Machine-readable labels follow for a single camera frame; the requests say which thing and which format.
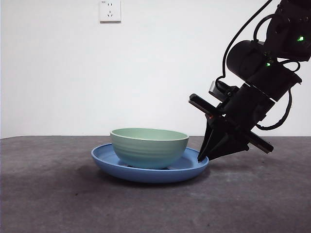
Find green ribbed bowl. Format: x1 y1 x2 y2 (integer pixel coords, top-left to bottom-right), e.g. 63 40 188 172
110 128 190 170

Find blue plate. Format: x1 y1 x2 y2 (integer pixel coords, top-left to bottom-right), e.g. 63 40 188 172
91 143 210 183

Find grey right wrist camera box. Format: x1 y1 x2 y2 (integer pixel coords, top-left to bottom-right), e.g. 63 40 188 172
208 79 240 104

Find looped black cable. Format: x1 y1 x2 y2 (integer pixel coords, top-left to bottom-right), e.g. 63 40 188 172
256 88 293 129

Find long black cable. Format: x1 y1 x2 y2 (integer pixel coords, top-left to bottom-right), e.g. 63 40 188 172
215 0 277 83

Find white wall socket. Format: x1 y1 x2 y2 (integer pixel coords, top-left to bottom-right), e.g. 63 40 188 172
99 0 121 24

